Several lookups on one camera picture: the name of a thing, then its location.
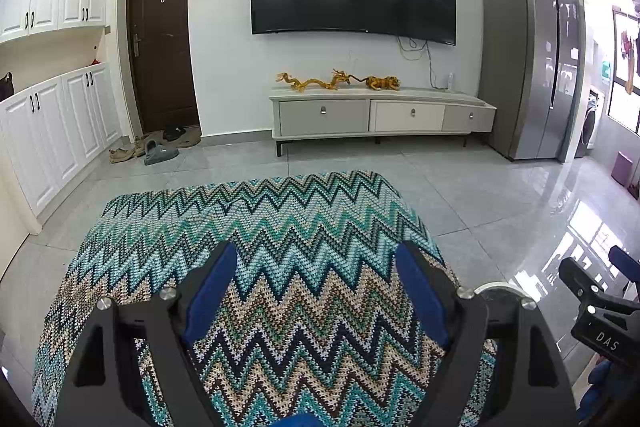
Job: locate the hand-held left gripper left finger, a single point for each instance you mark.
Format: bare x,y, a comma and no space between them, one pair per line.
210,292

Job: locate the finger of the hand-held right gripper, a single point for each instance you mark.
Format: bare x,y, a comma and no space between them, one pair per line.
605,332
625,262

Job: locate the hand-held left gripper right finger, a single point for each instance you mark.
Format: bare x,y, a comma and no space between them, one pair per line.
420,292

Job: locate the white waste bin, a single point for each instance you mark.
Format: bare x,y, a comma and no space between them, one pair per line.
500,288

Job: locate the person's right forearm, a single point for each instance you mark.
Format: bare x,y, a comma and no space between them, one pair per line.
602,382

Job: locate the zigzag knitted blanket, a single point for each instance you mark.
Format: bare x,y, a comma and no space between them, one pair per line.
250,232

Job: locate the purple stool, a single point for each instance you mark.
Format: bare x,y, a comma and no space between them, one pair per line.
623,169

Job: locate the washing machine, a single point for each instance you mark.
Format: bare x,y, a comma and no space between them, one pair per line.
589,127

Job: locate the grey slipper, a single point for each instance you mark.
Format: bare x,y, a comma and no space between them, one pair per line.
160,154

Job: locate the black shoes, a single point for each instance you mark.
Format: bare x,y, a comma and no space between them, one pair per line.
174,133

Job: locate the brown shoes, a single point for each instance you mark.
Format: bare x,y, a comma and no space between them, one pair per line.
125,152

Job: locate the white television stand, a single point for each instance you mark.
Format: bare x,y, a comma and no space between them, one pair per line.
380,117

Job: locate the hanging clothes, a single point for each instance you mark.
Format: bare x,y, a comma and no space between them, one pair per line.
630,52

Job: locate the golden tiger ornament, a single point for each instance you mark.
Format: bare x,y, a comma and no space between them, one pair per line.
382,83

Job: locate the small white device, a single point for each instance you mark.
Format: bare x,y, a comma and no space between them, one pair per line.
451,81

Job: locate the grey refrigerator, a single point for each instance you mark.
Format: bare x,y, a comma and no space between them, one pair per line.
530,67

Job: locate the white base cabinets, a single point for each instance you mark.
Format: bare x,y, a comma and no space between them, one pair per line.
55,137

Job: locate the golden dragon ornament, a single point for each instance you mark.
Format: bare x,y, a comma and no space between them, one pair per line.
315,83

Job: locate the dark brown entrance door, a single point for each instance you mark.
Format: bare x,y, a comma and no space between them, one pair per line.
162,47

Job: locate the black bag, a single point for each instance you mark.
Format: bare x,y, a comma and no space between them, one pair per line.
6,87

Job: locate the green wall sign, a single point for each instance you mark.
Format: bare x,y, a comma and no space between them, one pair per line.
606,71

